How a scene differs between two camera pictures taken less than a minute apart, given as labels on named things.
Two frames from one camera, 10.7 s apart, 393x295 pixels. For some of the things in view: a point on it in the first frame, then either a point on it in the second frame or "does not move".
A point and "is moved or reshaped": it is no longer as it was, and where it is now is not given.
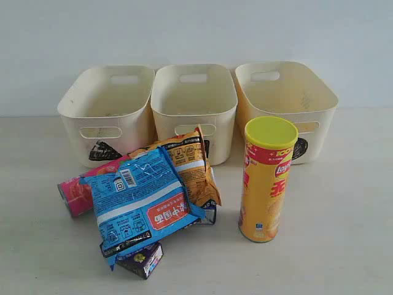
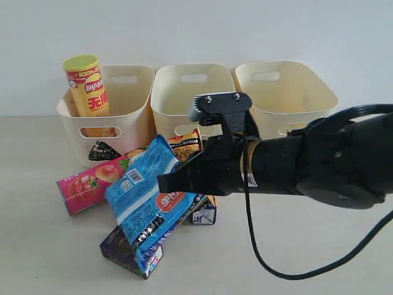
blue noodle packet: (140, 198) is moved or reshaped
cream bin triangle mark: (106, 110) does not move
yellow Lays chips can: (268, 141) → (88, 90)
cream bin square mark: (185, 96) does not move
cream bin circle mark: (293, 90) does not move
